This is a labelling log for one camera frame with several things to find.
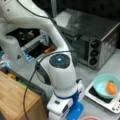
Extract pink pan with white handle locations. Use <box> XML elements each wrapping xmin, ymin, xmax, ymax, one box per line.
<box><xmin>81</xmin><ymin>116</ymin><xmax>100</xmax><ymax>120</ymax></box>

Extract orange toy carrot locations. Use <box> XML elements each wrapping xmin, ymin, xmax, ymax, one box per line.
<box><xmin>106</xmin><ymin>82</ymin><xmax>117</xmax><ymax>95</ymax></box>

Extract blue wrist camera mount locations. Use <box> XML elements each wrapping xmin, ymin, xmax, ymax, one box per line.
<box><xmin>67</xmin><ymin>102</ymin><xmax>83</xmax><ymax>120</ymax></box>

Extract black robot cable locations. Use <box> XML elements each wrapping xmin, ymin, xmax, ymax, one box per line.
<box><xmin>21</xmin><ymin>0</ymin><xmax>76</xmax><ymax>120</ymax></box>

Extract teal bowl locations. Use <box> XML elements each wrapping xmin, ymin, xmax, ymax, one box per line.
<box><xmin>93</xmin><ymin>74</ymin><xmax>120</xmax><ymax>99</ymax></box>

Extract green and yellow toys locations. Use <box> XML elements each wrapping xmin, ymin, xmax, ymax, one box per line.
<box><xmin>7</xmin><ymin>73</ymin><xmax>27</xmax><ymax>87</ymax></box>

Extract grey metal bin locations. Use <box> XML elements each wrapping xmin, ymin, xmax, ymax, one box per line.
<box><xmin>18</xmin><ymin>77</ymin><xmax>47</xmax><ymax>104</ymax></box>

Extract wooden cutting board box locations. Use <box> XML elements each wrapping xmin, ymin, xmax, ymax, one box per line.
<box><xmin>0</xmin><ymin>71</ymin><xmax>47</xmax><ymax>120</ymax></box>

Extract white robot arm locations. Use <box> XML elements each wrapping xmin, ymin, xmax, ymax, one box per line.
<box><xmin>0</xmin><ymin>0</ymin><xmax>84</xmax><ymax>120</ymax></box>

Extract orange small object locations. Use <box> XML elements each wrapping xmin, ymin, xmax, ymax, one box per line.
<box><xmin>44</xmin><ymin>48</ymin><xmax>53</xmax><ymax>54</ymax></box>

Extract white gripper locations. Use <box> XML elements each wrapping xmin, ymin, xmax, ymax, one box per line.
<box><xmin>47</xmin><ymin>80</ymin><xmax>84</xmax><ymax>120</ymax></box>

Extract silver toaster oven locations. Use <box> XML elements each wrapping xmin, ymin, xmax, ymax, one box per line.
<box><xmin>54</xmin><ymin>9</ymin><xmax>120</xmax><ymax>70</ymax></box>

